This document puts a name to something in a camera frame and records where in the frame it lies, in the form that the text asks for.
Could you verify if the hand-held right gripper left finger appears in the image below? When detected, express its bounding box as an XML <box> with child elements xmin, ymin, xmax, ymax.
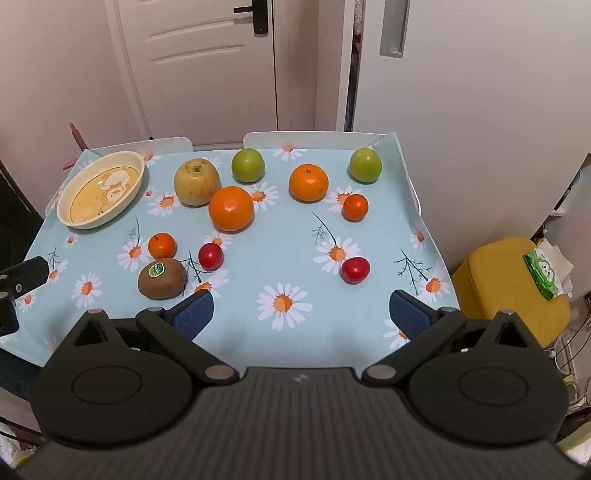
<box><xmin>69</xmin><ymin>291</ymin><xmax>240</xmax><ymax>384</ymax></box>

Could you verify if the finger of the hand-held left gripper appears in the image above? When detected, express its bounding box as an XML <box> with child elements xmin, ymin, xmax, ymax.
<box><xmin>0</xmin><ymin>256</ymin><xmax>49</xmax><ymax>298</ymax></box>
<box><xmin>0</xmin><ymin>298</ymin><xmax>20</xmax><ymax>337</ymax></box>

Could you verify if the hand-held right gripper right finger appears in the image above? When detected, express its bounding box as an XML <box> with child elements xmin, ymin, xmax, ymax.
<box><xmin>361</xmin><ymin>290</ymin><xmax>532</xmax><ymax>386</ymax></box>

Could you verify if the brown kiwi with green sticker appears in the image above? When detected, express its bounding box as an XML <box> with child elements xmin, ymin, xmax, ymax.
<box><xmin>138</xmin><ymin>258</ymin><xmax>187</xmax><ymax>301</ymax></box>

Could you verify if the red tomato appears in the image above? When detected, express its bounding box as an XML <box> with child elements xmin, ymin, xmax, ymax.
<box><xmin>198</xmin><ymin>243</ymin><xmax>225</xmax><ymax>271</ymax></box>
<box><xmin>340</xmin><ymin>257</ymin><xmax>371</xmax><ymax>285</ymax></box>

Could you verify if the orange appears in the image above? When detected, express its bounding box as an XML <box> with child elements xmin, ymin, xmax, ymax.
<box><xmin>208</xmin><ymin>186</ymin><xmax>255</xmax><ymax>232</ymax></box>
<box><xmin>289</xmin><ymin>164</ymin><xmax>329</xmax><ymax>203</ymax></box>

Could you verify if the cream oval cartoon dish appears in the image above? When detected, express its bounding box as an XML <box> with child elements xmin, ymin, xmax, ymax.
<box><xmin>56</xmin><ymin>151</ymin><xmax>146</xmax><ymax>230</ymax></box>

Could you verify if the small tangerine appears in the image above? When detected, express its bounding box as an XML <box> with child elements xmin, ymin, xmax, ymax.
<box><xmin>342</xmin><ymin>194</ymin><xmax>369</xmax><ymax>222</ymax></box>
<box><xmin>148</xmin><ymin>232</ymin><xmax>178</xmax><ymax>260</ymax></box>

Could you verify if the black chair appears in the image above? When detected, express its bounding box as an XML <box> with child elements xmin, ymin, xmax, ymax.
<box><xmin>0</xmin><ymin>159</ymin><xmax>43</xmax><ymax>274</ymax></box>

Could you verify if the yellow stool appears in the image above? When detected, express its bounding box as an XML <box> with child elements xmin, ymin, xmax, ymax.
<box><xmin>451</xmin><ymin>237</ymin><xmax>572</xmax><ymax>349</ymax></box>

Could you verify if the light blue daisy tablecloth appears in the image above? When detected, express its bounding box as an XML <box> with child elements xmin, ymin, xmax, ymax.
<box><xmin>0</xmin><ymin>132</ymin><xmax>462</xmax><ymax>370</ymax></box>

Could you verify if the white plastic bag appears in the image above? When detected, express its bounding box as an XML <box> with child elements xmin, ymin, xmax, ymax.
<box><xmin>0</xmin><ymin>418</ymin><xmax>44</xmax><ymax>468</ymax></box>

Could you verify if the yellow pear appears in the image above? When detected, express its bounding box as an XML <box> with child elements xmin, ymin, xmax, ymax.
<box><xmin>174</xmin><ymin>158</ymin><xmax>221</xmax><ymax>207</ymax></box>

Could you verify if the green tissue packet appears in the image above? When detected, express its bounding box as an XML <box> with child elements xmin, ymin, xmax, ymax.
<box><xmin>523</xmin><ymin>249</ymin><xmax>567</xmax><ymax>302</ymax></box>

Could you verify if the pink plastic stand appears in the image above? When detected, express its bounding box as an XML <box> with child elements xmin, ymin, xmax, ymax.
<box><xmin>62</xmin><ymin>122</ymin><xmax>89</xmax><ymax>169</ymax></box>

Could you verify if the green apple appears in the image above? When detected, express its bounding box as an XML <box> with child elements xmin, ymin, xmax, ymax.
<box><xmin>231</xmin><ymin>148</ymin><xmax>266</xmax><ymax>184</ymax></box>
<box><xmin>348</xmin><ymin>148</ymin><xmax>383</xmax><ymax>184</ymax></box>

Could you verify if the white sliding door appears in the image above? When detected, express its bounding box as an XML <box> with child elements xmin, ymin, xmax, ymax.
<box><xmin>344</xmin><ymin>0</ymin><xmax>591</xmax><ymax>278</ymax></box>

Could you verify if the white panel door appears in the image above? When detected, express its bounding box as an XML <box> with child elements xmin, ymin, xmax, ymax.
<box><xmin>104</xmin><ymin>0</ymin><xmax>279</xmax><ymax>140</ymax></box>

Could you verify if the tangle of cables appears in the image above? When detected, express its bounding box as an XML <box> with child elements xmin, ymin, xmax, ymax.
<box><xmin>547</xmin><ymin>305</ymin><xmax>591</xmax><ymax>386</ymax></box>

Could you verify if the grey recessed door handle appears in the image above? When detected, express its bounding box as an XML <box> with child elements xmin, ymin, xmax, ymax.
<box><xmin>379</xmin><ymin>0</ymin><xmax>411</xmax><ymax>58</ymax></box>

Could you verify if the black door handle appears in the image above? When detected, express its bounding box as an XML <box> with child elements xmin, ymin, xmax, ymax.
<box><xmin>233</xmin><ymin>0</ymin><xmax>269</xmax><ymax>35</ymax></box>

